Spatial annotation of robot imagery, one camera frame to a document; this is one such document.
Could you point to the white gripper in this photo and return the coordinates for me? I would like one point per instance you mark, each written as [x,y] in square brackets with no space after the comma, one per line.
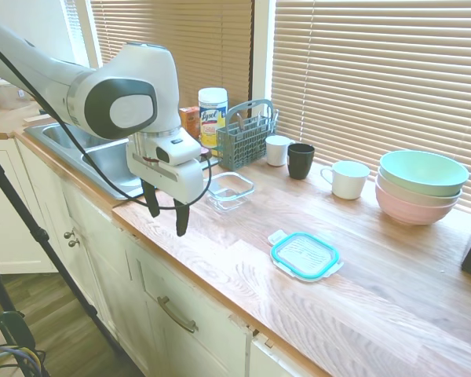
[180,180]

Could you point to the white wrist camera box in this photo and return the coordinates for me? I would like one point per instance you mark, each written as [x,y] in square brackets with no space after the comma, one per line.
[178,151]

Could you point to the Lysol wipes canister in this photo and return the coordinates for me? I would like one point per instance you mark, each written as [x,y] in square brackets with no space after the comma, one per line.
[212,118]

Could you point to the grey plastic cutlery basket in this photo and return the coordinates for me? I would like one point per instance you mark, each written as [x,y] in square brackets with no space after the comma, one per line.
[239,151]

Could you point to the white kitchen cabinet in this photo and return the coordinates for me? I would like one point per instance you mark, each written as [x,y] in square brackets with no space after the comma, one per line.
[102,267]

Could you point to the cream bowl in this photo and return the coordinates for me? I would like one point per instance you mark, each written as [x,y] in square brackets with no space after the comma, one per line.
[400,195]

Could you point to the round metal cabinet knob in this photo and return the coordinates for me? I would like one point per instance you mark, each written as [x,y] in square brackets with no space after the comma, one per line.
[68,235]
[74,242]

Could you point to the metal utensil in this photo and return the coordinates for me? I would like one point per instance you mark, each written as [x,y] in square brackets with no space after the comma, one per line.
[240,121]

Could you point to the black camera tripod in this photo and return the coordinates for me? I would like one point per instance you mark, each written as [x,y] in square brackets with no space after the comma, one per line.
[41,235]

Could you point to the clear glass food container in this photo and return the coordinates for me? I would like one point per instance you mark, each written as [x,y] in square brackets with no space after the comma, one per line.
[227,192]

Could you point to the black mug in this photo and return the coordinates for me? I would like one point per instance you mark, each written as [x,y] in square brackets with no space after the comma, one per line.
[300,163]

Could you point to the narrow wooden window blind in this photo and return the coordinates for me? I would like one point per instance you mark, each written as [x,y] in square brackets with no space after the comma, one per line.
[204,47]

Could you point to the small orange box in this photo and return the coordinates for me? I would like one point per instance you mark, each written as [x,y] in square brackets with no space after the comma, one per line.
[190,121]

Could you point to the pink bowl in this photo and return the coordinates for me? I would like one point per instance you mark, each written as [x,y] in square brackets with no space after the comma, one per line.
[412,213]

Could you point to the wide wooden window blind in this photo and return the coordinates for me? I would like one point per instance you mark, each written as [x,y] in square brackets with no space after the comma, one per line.
[377,70]

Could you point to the stainless steel sink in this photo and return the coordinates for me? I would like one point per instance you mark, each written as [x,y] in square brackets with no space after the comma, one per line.
[110,161]

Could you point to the clear lid with teal seal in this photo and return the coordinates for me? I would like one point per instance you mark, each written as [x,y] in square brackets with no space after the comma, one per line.
[304,255]

